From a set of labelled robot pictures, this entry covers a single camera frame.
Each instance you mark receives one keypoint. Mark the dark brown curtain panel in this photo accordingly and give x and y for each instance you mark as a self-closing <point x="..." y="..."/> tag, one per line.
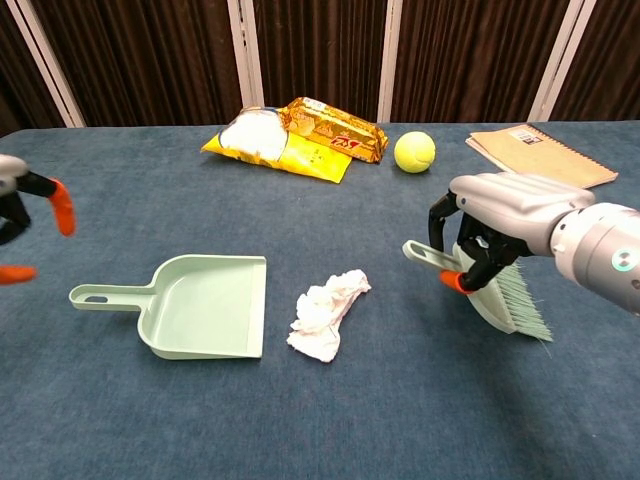
<point x="320" y="50"/>
<point x="610" y="60"/>
<point x="150" y="60"/>
<point x="15" y="75"/>
<point x="465" y="60"/>

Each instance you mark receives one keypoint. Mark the golden brown biscuit package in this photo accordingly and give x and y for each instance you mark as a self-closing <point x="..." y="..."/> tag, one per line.
<point x="325" y="125"/>

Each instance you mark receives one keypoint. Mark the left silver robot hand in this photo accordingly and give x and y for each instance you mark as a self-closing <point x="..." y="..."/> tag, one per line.
<point x="62" y="205"/>

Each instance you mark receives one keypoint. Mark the yellow snack bag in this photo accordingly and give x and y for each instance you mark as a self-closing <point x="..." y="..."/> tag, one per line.
<point x="310" y="160"/>

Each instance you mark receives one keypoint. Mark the white screen frame post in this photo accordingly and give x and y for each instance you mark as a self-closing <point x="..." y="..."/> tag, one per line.
<point x="392" y="50"/>
<point x="52" y="65"/>
<point x="250" y="75"/>
<point x="560" y="62"/>

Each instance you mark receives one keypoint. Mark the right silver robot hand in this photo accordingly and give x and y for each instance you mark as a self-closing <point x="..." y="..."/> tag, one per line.
<point x="515" y="197"/>

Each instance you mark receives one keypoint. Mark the white paper tissue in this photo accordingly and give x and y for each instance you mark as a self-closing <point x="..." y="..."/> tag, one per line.
<point x="320" y="315"/>

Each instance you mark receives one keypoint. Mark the light green plastic dustpan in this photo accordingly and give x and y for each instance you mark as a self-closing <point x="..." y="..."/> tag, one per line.
<point x="200" y="310"/>

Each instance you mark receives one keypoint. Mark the light green hand brush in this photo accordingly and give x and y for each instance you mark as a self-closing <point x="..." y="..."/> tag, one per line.
<point x="500" y="310"/>

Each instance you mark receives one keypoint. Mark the kraft spiral notebook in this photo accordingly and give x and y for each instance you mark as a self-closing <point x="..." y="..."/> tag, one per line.
<point x="540" y="150"/>

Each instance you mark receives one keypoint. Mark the yellow tennis ball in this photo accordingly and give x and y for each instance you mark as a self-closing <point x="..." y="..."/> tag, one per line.
<point x="415" y="152"/>

